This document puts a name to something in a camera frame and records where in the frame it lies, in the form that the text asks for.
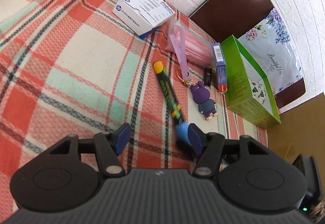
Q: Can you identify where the purple bunny keychain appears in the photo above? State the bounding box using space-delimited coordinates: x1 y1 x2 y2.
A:
168 24 219 121

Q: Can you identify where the blue playing card box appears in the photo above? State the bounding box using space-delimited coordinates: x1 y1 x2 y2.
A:
211 43 228 94

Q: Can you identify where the white HP box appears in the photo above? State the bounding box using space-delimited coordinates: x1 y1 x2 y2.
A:
112 0 175 39

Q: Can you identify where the brown cardboard box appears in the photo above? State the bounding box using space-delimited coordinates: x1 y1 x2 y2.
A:
266 92 325 164

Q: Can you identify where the green cardboard box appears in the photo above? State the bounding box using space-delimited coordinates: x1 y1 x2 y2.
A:
221 36 281 129

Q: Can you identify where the plaid bed blanket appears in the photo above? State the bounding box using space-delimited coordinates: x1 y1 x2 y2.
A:
1 0 268 220

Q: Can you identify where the pink mask pack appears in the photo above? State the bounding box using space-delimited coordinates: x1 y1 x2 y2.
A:
165 18 214 70

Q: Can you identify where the floral pillow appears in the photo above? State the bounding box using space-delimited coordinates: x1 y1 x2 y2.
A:
238 8 302 95

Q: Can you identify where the dark brown headboard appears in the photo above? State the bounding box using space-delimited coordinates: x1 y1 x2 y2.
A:
190 0 306 108

